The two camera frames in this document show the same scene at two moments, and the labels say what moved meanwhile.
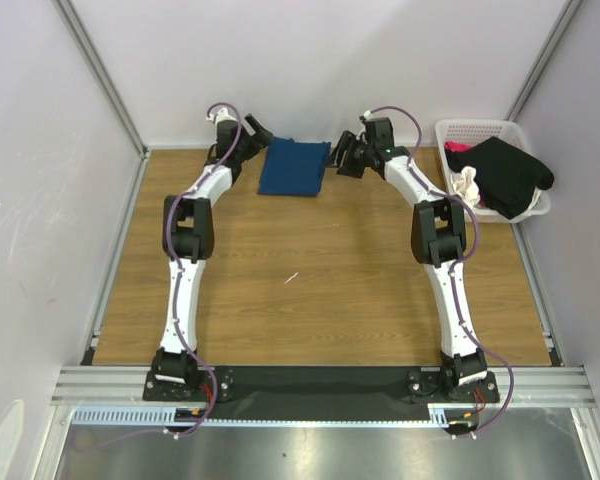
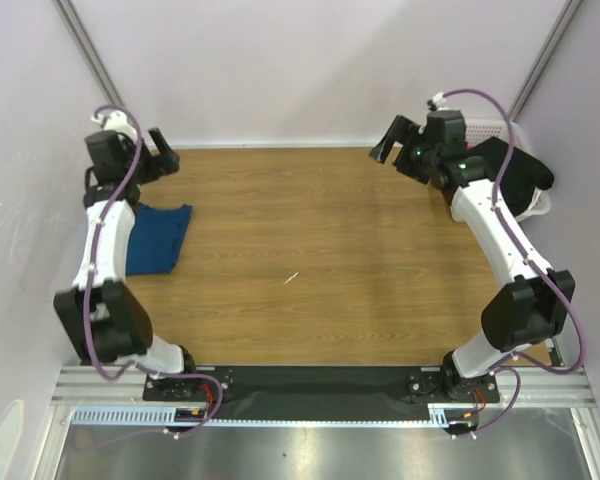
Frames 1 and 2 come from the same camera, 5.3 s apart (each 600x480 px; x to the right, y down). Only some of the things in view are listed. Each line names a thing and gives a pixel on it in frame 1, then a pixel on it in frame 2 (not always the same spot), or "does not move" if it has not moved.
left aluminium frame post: (109, 88) does not move
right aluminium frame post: (542, 60) does not move
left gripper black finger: (263, 136) -> (160, 141)
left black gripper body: (248, 147) -> (152, 167)
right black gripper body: (349, 155) -> (406, 154)
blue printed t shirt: (293, 168) -> (155, 239)
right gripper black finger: (341, 149) -> (395, 133)
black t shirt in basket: (507, 177) does not move
